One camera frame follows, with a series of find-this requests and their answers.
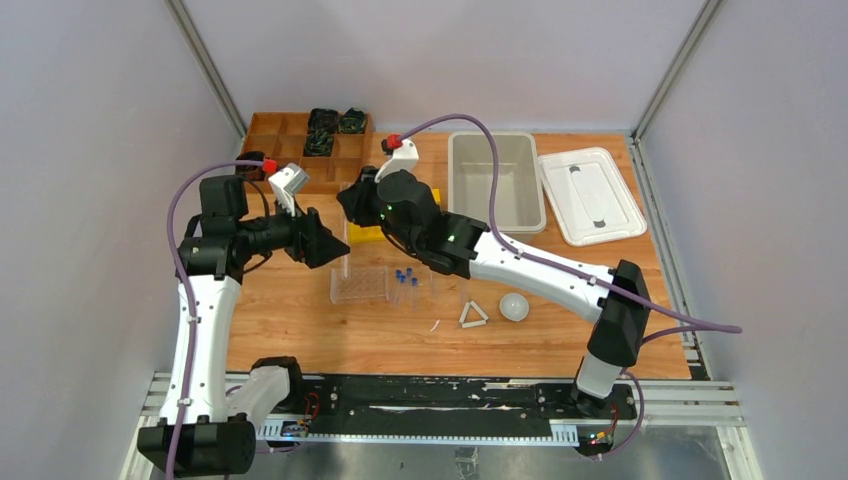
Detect white porcelain dish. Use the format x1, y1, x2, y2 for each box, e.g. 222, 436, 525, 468
499, 293, 530, 322

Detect white clay triangle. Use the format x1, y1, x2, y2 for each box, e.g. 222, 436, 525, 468
458, 300, 489, 329

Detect white plastic bin lid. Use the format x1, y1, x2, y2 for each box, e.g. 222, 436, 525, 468
537, 147, 647, 247

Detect black cable bundle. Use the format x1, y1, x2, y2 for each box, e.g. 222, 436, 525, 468
338, 107, 369, 135
307, 107, 341, 132
303, 129, 336, 158

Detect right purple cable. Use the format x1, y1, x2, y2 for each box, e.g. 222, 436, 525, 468
382, 113, 743, 462

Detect clear plastic tube rack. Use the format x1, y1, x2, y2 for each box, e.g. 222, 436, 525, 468
329, 266, 388, 305

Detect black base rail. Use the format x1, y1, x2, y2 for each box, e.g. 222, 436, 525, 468
257, 374, 644, 456

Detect blue capped tube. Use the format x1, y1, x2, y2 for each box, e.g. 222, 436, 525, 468
409, 277, 419, 311
395, 274, 407, 307
402, 267, 415, 299
392, 269, 406, 306

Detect black cable bundle lower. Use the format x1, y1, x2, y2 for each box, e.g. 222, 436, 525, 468
303, 129, 336, 158

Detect wooden compartment tray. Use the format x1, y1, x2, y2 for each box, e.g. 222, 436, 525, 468
242, 109, 373, 194

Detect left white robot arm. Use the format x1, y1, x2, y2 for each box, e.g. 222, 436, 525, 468
137, 166, 350, 479

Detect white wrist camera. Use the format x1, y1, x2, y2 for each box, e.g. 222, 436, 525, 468
268, 163, 310, 217
375, 134, 420, 183

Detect black cable bundle outside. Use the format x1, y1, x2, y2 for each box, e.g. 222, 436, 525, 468
235, 151, 270, 180

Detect black cable bundle right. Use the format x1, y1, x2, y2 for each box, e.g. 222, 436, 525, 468
338, 107, 369, 135

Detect black cable bundle left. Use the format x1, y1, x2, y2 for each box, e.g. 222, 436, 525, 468
307, 107, 341, 132

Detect grey plastic bin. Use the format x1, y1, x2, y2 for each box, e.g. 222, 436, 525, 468
447, 131, 549, 243

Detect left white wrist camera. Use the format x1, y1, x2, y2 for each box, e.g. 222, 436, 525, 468
268, 163, 310, 217

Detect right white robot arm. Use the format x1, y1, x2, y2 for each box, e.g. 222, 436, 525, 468
337, 166, 650, 418

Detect yellow test tube rack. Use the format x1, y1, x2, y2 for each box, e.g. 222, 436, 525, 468
348, 188, 442, 243

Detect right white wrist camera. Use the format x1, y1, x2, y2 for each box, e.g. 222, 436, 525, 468
375, 134, 420, 183

